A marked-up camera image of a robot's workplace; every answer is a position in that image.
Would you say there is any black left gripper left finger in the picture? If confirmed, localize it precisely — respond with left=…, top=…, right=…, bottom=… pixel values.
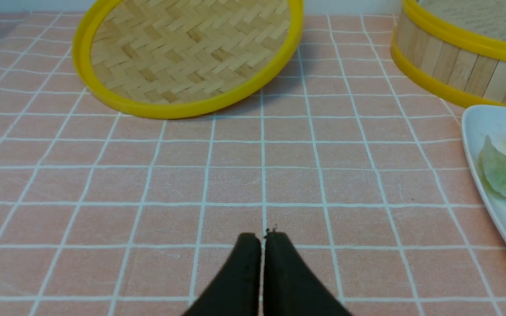
left=184, top=233, right=262, bottom=316

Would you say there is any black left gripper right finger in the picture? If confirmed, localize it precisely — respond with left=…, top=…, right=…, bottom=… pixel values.
left=263, top=231, right=351, bottom=316

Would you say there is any white rectangular plate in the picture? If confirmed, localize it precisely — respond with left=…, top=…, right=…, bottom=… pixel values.
left=461, top=104, right=506, bottom=281

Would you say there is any pink checkered tablecloth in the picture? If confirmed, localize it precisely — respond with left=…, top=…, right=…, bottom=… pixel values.
left=0, top=12, right=506, bottom=316

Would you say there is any green translucent dumpling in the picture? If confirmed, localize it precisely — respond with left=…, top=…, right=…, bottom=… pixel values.
left=478, top=135, right=506, bottom=198

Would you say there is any woven bamboo steamer lid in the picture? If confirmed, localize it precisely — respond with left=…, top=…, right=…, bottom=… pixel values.
left=72, top=0, right=304, bottom=119

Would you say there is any bamboo steamer basket yellow rim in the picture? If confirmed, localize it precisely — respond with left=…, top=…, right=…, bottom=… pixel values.
left=390, top=0, right=506, bottom=108

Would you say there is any beige steamer liner cloth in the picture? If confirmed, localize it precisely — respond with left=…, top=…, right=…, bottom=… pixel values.
left=418, top=0, right=506, bottom=42

